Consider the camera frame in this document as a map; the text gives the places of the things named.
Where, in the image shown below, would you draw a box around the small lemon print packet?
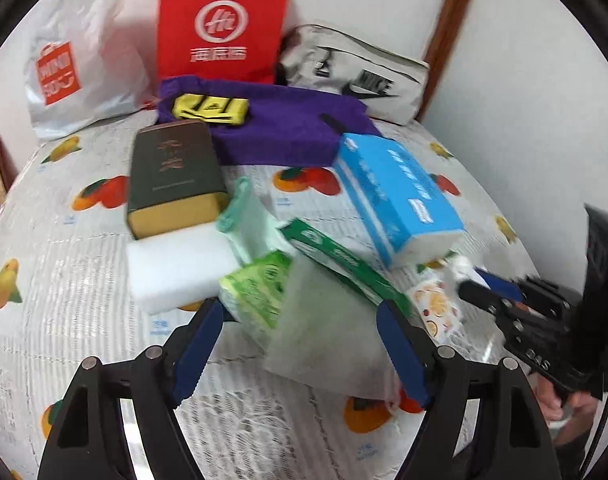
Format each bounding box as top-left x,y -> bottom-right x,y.
409,255 -> 485,348

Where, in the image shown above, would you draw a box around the fruit print bedsheet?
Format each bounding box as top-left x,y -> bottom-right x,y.
0,110 -> 585,480

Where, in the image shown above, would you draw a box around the grey pouch bag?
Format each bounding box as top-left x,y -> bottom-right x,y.
276,24 -> 431,125

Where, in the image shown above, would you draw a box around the red shopping bag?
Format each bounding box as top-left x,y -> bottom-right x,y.
156,0 -> 293,85

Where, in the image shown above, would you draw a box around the white plastic bag orange logo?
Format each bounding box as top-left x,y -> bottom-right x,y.
24,0 -> 152,141

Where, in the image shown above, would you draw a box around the purple cloth bag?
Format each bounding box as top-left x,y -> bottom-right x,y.
155,75 -> 385,167

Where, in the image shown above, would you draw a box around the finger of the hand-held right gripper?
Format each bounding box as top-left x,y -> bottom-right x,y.
458,281 -> 520,317
474,269 -> 525,303

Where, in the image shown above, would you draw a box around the green tissue packet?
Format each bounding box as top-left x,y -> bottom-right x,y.
218,250 -> 295,346

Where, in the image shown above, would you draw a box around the white packet with green band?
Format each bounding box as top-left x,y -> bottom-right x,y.
263,217 -> 415,398

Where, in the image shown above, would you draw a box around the blue tissue pack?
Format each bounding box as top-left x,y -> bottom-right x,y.
332,132 -> 466,270

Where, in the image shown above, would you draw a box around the white foam sponge block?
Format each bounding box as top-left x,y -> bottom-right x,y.
126,222 -> 239,316

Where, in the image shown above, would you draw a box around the person's right forearm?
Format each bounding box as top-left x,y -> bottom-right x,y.
554,412 -> 607,480

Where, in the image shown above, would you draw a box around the dark green box gold end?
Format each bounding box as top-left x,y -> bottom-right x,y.
125,121 -> 229,240

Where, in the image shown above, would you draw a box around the light green plastic bag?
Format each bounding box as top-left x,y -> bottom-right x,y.
216,176 -> 297,266

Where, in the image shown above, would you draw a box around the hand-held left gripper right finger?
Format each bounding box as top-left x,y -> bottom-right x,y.
375,299 -> 565,480

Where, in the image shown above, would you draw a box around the person's right hand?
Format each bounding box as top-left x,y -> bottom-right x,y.
536,375 -> 605,426

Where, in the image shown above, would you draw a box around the brown wooden frame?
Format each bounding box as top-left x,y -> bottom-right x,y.
419,0 -> 481,121

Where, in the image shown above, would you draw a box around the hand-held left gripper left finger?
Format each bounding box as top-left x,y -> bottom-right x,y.
38,297 -> 225,480

